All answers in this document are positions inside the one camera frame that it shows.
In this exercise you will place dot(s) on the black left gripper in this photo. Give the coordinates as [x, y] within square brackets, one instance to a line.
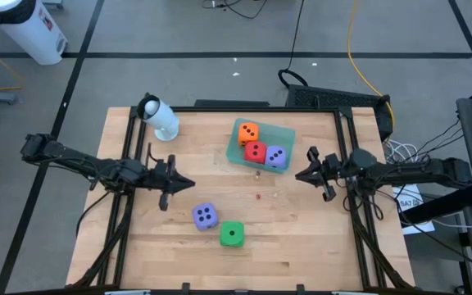
[160, 176]

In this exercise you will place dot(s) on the large orange foam die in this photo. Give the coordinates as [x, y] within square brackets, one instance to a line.
[248, 133]

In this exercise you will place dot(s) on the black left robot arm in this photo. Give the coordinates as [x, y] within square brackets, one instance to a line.
[76, 160]

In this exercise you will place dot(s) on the large white cylinder black band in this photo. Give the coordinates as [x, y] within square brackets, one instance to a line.
[31, 33]

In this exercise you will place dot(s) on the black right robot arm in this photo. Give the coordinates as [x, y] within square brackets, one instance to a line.
[424, 170]

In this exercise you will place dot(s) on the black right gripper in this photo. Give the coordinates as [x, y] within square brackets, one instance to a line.
[330, 170]

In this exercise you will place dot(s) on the black aluminium table frame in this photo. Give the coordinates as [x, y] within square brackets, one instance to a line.
[260, 110]

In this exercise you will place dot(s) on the silver bracket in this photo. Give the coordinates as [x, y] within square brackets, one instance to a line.
[127, 292]
[355, 293]

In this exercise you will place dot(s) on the teal plastic bin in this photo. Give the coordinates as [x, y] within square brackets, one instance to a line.
[275, 137]

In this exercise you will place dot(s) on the black beam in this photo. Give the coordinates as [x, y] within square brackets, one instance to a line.
[445, 202]

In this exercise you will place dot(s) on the large red foam die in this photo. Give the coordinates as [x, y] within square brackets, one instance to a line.
[255, 152]

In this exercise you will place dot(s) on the large purple foam die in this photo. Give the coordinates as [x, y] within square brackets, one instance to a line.
[205, 216]
[276, 157]

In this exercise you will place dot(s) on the large green foam die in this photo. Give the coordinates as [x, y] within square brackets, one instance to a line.
[232, 233]

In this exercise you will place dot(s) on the white paper sheet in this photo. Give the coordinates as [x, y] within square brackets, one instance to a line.
[410, 202]

